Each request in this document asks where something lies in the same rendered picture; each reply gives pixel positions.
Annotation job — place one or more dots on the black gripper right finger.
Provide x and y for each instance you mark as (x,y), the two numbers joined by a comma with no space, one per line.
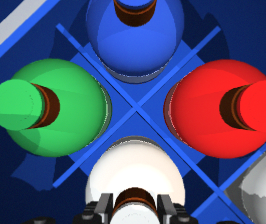
(167,212)

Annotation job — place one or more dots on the red bottle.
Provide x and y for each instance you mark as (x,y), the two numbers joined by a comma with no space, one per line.
(219,109)

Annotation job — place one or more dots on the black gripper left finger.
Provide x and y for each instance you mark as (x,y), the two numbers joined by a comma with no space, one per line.
(102,213)

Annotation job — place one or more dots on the blue plastic crate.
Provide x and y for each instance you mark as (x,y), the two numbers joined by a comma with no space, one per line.
(32,186)

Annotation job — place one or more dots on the blue labelled bottle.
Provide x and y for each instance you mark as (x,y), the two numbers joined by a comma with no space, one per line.
(135,39)

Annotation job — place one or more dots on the green bottle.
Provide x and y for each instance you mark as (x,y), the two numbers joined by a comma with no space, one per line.
(53,107)

